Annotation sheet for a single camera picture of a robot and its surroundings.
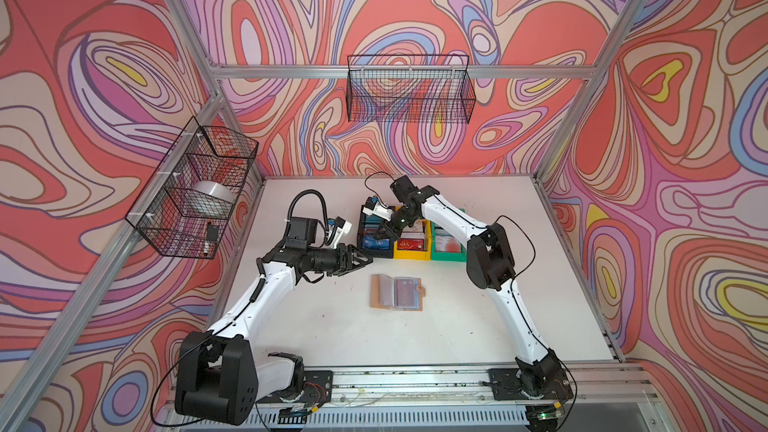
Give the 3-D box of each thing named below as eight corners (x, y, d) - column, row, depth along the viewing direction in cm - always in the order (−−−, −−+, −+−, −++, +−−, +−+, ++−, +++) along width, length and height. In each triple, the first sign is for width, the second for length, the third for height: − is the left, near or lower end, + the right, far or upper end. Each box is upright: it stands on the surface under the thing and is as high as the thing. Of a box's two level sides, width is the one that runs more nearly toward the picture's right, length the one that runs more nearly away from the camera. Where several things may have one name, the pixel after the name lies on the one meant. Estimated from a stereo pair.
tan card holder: (370, 310, 87) (369, 307, 85) (371, 278, 94) (370, 274, 92) (425, 310, 87) (426, 307, 85) (422, 278, 94) (423, 274, 92)
